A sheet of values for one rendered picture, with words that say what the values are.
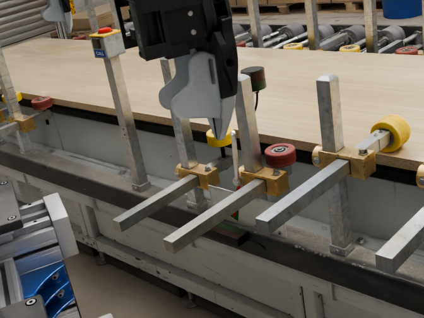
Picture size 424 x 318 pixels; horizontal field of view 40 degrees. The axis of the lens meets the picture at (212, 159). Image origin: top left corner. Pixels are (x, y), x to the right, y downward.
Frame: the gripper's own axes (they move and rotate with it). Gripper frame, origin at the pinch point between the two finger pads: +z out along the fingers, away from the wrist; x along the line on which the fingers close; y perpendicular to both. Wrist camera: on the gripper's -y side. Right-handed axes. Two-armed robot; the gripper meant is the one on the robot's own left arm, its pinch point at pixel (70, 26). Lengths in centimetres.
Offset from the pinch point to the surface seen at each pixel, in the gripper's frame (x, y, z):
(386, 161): 27, -61, 43
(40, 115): -106, 6, 47
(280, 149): 8, -43, 41
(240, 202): 16, -27, 47
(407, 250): 67, -34, 37
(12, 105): -107, 15, 40
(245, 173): 6, -33, 45
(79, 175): -69, 0, 62
